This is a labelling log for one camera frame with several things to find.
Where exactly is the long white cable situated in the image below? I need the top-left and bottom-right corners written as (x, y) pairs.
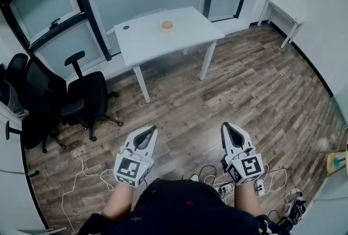
top-left (61, 150), bottom-right (115, 232)

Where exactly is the black framed frosted window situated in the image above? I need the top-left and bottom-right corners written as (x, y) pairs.
top-left (0, 0), bottom-right (113, 62)

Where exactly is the black office chair with armrests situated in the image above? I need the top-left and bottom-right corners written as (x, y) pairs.
top-left (23, 50), bottom-right (125, 143)

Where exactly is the black mesh office chair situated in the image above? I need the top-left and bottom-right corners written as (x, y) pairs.
top-left (3, 52), bottom-right (67, 154)

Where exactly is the white power strip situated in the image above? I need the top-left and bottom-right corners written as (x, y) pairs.
top-left (254, 178), bottom-right (266, 197)

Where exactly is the person's left forearm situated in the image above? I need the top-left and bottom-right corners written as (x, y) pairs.
top-left (101, 182), bottom-right (134, 223)

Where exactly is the green tipped cable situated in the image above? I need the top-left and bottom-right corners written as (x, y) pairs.
top-left (0, 169), bottom-right (40, 177)

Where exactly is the person's right forearm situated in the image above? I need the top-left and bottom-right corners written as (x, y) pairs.
top-left (233, 181), bottom-right (262, 219)

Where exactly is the small white side table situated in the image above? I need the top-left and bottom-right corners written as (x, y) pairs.
top-left (256, 0), bottom-right (307, 50)

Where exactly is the yellow wooden stool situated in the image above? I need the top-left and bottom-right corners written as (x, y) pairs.
top-left (316, 143), bottom-right (348, 183)

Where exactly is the person's black clothing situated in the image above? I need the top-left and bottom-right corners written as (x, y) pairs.
top-left (78, 178), bottom-right (290, 235)

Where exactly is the white rectangular table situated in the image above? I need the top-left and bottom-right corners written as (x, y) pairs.
top-left (113, 6), bottom-right (226, 104)

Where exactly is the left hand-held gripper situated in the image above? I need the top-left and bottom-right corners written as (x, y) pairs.
top-left (113, 125), bottom-right (159, 190)

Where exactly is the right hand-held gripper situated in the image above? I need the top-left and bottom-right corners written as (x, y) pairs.
top-left (220, 122), bottom-right (265, 187)

